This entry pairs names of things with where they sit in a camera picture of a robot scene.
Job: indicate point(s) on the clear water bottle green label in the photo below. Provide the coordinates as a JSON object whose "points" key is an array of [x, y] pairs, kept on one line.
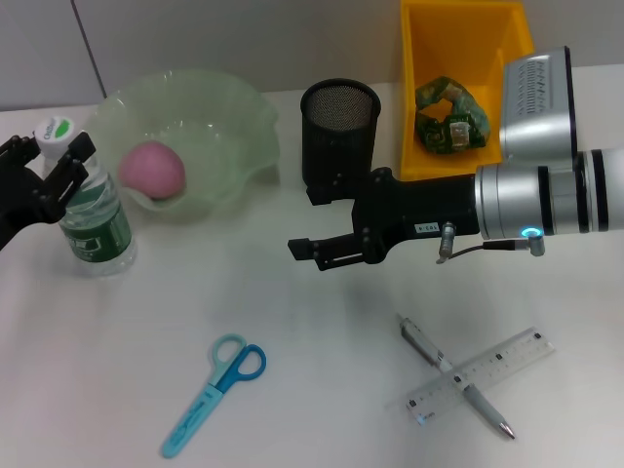
{"points": [[97, 239]]}

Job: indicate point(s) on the clear plastic ruler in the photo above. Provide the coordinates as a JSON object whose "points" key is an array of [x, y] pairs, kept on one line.
{"points": [[512, 356]]}

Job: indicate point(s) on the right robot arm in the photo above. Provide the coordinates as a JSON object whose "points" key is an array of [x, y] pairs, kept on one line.
{"points": [[560, 195]]}

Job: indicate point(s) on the yellow plastic storage bin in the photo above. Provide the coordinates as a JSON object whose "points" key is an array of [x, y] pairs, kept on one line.
{"points": [[414, 97]]}

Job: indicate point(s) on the blue scissors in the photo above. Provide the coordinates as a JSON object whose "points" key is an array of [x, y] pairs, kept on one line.
{"points": [[195, 414]]}

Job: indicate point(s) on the silver grey ballpoint pen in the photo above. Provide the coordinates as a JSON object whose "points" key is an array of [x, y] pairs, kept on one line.
{"points": [[424, 343]]}

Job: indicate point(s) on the pink peach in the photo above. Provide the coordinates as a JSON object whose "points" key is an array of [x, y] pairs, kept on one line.
{"points": [[151, 170]]}

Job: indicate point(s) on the green plastic wrapper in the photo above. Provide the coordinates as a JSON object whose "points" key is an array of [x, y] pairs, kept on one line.
{"points": [[439, 136]]}

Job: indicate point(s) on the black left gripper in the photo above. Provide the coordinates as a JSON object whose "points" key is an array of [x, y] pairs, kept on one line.
{"points": [[22, 200]]}

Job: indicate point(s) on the pale green glass bowl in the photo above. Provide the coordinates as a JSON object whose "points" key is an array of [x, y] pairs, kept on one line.
{"points": [[219, 122]]}

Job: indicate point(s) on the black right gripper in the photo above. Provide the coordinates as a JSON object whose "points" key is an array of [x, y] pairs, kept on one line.
{"points": [[419, 209]]}

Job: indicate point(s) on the black mesh pen cup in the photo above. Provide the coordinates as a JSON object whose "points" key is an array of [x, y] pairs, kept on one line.
{"points": [[336, 141]]}

